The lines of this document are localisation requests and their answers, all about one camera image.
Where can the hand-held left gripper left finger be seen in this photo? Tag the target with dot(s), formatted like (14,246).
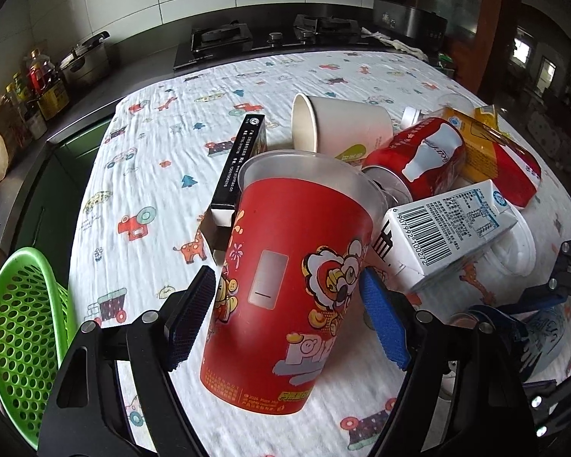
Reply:
(190,319)

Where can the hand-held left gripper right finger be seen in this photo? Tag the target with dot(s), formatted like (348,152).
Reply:
(383,323)

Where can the clear plastic cup blue print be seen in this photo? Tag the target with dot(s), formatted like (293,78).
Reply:
(547,342)

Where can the red drink carton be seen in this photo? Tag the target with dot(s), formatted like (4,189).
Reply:
(518,176)

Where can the red printed paper cup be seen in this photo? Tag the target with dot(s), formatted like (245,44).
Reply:
(276,247)

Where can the white blue milk carton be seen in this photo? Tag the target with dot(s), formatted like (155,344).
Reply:
(457,228)

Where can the orange label drink bottle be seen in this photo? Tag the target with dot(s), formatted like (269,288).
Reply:
(480,152)

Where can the black cardboard box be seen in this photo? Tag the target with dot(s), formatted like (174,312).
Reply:
(240,162)

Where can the green plastic basket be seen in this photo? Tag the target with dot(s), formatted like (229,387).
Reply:
(24,323)

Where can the red soda can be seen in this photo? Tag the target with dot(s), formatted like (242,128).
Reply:
(409,157)

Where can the white paper cup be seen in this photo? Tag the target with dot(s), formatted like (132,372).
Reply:
(347,123)

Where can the white printed cloth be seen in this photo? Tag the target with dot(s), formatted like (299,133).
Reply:
(171,152)

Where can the green kitchen cabinet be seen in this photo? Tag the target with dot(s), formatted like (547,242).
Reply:
(52,185)

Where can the small glass jar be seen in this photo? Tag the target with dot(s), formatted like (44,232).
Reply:
(37,123)

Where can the cooking oil bottle yellow label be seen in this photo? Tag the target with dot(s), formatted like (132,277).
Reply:
(47,95)

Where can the black gas stove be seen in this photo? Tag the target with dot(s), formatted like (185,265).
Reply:
(228,50)

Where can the steel pressure cooker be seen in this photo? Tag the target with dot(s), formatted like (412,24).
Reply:
(85,64)

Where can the white rag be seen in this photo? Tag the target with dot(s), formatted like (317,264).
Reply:
(395,40)

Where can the yellow cap sauce bottle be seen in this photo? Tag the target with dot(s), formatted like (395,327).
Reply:
(16,93)

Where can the black countertop appliance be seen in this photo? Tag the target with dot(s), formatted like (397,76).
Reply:
(409,21)

